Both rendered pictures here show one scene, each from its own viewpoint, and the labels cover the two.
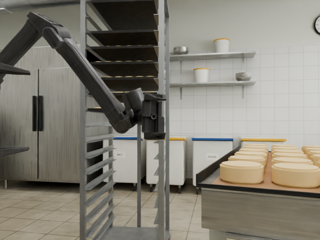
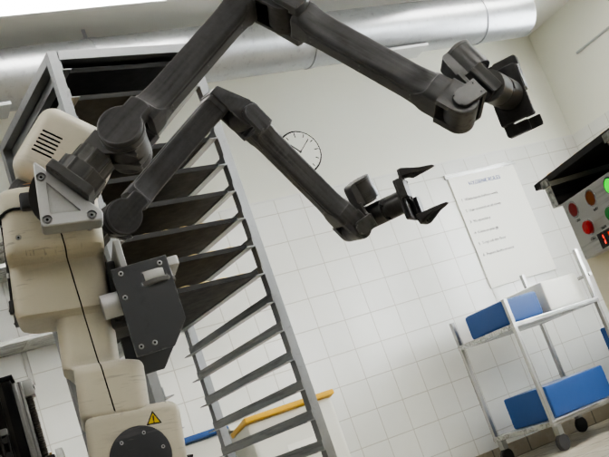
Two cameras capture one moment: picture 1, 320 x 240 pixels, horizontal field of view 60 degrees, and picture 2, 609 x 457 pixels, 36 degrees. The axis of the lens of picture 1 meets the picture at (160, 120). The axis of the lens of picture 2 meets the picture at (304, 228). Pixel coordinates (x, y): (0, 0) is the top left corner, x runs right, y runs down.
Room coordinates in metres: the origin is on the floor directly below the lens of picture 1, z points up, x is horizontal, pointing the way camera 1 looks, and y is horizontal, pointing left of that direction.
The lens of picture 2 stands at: (-0.67, 1.64, 0.52)
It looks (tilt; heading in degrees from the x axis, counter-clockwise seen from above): 12 degrees up; 320
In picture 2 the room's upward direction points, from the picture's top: 20 degrees counter-clockwise
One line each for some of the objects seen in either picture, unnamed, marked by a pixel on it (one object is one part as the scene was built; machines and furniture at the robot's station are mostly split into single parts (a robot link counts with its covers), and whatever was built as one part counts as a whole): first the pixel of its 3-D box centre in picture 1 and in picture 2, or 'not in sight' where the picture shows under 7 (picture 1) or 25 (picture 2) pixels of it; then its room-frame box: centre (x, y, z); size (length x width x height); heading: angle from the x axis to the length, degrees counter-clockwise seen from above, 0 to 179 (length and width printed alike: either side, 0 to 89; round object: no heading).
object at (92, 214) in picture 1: (103, 203); not in sight; (1.90, 0.39, 0.42); 0.64 x 0.03 x 0.03; 175
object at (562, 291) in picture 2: not in sight; (540, 301); (3.32, -3.36, 0.90); 0.44 x 0.36 x 0.20; 177
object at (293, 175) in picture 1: (295, 175); not in sight; (0.31, -0.15, 0.91); 0.05 x 0.05 x 0.02
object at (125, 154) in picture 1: (125, 161); not in sight; (4.20, 0.52, 0.39); 0.64 x 0.54 x 0.77; 171
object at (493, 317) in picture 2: not in sight; (503, 316); (3.33, -2.98, 0.88); 0.40 x 0.30 x 0.16; 172
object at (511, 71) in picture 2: not in sight; (504, 92); (0.31, 0.28, 0.99); 0.07 x 0.07 x 0.10; 22
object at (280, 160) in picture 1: (291, 166); not in sight; (0.37, -0.17, 0.91); 0.05 x 0.05 x 0.02
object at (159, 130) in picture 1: (157, 128); (428, 205); (0.83, 0.01, 0.96); 0.09 x 0.07 x 0.07; 23
